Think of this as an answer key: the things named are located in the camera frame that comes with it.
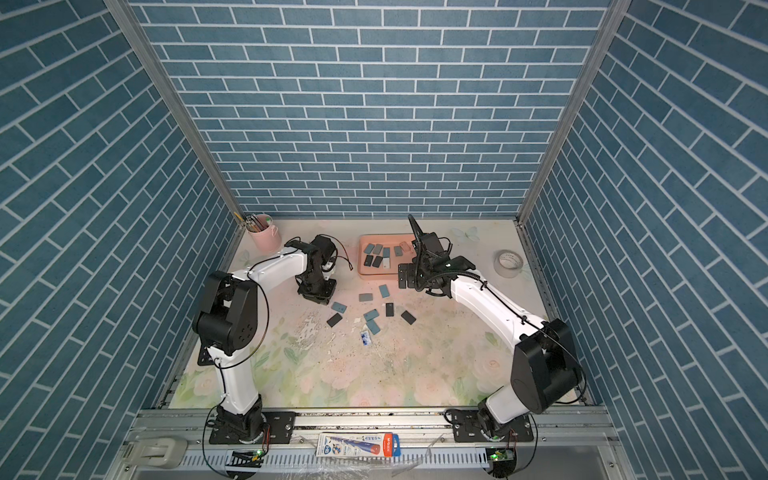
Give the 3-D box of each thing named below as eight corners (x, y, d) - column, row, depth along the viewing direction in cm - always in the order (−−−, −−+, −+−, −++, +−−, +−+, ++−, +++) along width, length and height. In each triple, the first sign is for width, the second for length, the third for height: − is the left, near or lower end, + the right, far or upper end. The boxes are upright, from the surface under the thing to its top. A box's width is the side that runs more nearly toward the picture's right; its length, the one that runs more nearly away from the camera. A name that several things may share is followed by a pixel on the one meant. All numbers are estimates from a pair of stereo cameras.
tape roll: (497, 278, 105) (499, 274, 103) (490, 254, 112) (492, 250, 110) (525, 278, 106) (527, 274, 104) (517, 254, 113) (519, 250, 110)
